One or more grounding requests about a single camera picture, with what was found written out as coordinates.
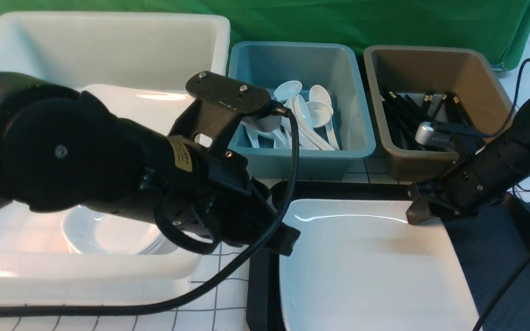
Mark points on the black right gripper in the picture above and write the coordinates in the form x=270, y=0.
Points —
x=476, y=181

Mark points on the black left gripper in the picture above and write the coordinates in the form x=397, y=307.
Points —
x=207, y=200

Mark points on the large white square plate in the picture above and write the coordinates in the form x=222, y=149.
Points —
x=359, y=266

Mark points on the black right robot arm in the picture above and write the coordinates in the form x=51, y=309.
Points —
x=520, y=125

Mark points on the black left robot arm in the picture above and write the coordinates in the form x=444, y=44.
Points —
x=60, y=148

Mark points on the white square plate in tub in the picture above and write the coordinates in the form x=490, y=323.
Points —
x=156, y=110

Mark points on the brown plastic bin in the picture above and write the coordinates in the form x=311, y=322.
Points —
x=419, y=69

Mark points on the pile of black chopsticks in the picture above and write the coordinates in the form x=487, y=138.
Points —
x=404, y=115

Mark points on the small white bowl in tub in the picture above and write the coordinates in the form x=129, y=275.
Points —
x=92, y=232

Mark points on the pile of white spoons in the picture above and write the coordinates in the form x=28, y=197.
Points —
x=315, y=119

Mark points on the blue plastic bin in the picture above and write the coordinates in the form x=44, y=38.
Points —
x=268, y=64

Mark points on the green cloth backdrop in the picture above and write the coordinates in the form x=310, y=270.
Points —
x=498, y=29

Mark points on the large white plastic tub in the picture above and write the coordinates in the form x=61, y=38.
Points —
x=151, y=51

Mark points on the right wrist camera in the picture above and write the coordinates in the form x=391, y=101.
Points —
x=435, y=133

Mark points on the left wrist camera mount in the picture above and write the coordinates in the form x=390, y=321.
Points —
x=220, y=105

